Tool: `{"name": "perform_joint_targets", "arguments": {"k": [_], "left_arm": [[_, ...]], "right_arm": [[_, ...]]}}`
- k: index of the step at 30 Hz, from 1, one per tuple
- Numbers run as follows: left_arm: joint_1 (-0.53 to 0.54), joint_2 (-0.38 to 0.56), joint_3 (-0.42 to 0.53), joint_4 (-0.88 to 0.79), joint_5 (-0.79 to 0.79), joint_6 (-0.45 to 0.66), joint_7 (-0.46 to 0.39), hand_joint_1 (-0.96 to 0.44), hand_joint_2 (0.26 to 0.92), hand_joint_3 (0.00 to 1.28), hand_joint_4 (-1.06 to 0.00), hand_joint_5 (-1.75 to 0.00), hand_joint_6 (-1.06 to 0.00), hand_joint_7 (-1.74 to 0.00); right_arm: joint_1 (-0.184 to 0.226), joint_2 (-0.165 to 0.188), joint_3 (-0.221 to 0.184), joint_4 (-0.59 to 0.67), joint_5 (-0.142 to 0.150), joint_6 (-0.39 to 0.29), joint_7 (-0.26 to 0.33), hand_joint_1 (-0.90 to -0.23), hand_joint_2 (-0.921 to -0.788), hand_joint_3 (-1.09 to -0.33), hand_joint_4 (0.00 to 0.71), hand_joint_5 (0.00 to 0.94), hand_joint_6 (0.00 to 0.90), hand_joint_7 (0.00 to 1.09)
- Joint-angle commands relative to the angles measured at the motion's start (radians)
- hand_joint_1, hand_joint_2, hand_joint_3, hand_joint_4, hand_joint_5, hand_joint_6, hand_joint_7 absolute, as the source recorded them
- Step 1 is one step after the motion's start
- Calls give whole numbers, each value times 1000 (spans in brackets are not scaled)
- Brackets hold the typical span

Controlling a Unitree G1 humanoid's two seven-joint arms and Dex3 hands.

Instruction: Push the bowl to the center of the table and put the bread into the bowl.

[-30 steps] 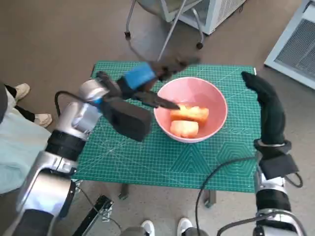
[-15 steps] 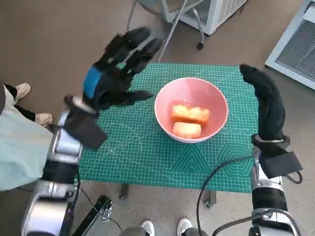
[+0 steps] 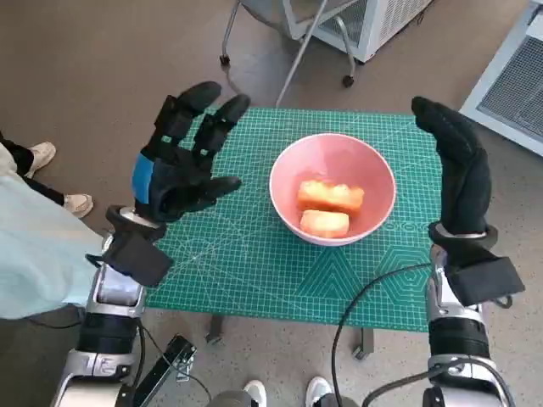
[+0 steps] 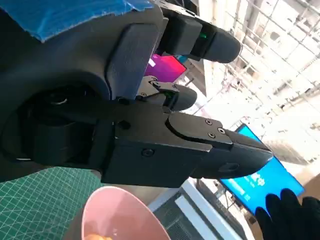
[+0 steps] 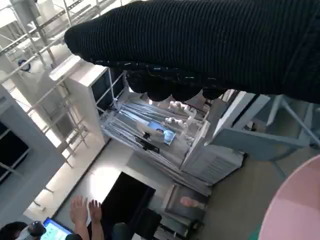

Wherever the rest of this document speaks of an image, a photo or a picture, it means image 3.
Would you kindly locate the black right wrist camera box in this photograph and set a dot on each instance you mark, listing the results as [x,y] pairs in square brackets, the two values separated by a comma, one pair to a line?
[488,280]

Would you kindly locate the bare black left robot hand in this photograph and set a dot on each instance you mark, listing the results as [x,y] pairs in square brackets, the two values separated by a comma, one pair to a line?
[178,182]

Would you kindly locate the person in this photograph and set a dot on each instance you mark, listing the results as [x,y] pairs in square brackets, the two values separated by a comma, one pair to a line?
[254,394]
[38,246]

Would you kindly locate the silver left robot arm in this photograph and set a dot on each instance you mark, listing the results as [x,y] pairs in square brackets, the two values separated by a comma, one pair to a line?
[110,326]

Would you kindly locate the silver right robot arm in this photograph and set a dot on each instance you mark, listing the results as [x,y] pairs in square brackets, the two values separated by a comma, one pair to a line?
[456,335]

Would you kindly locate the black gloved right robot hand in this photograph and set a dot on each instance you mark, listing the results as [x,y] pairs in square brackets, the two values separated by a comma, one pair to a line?
[464,178]

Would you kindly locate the pink bowl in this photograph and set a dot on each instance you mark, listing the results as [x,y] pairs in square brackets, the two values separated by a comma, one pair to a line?
[335,161]

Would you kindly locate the green cutting mat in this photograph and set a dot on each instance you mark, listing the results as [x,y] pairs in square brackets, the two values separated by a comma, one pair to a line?
[237,263]

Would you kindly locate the round pale toy bread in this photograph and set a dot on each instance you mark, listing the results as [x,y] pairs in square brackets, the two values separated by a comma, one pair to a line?
[324,223]

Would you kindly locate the dark metal table leg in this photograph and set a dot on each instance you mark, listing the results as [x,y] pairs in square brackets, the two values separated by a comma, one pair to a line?
[364,343]
[214,330]

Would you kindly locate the black metal clamp bar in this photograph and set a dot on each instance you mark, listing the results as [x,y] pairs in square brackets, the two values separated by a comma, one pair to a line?
[163,373]

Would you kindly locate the long orange toy bread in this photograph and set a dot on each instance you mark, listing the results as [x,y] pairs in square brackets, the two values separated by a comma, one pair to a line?
[326,195]

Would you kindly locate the grey metal pole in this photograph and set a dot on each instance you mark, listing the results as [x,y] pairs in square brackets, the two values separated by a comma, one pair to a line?
[301,51]

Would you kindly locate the grey chair with casters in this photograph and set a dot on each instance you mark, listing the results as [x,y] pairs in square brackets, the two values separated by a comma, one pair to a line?
[263,5]

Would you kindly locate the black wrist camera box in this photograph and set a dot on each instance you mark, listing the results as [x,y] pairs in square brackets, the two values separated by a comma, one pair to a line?
[136,258]
[488,280]

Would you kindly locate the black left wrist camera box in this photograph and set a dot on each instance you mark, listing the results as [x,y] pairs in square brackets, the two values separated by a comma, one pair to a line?
[136,258]

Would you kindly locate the white vented metal cabinet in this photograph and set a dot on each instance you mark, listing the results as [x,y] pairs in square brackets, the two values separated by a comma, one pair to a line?
[513,93]
[390,25]

